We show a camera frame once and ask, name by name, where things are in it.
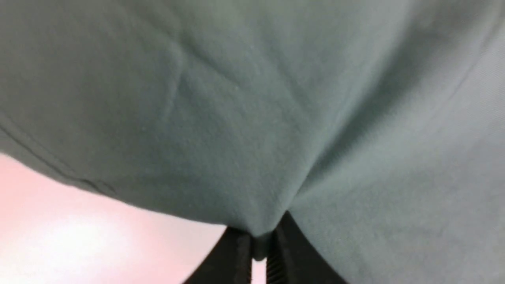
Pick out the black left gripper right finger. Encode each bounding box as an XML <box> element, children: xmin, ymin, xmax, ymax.
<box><xmin>266</xmin><ymin>212</ymin><xmax>346</xmax><ymax>284</ymax></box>

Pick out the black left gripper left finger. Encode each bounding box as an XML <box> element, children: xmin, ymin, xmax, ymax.
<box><xmin>184</xmin><ymin>228</ymin><xmax>252</xmax><ymax>284</ymax></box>

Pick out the green long-sleeve top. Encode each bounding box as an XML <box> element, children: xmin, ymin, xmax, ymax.
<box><xmin>1</xmin><ymin>0</ymin><xmax>504</xmax><ymax>284</ymax></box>

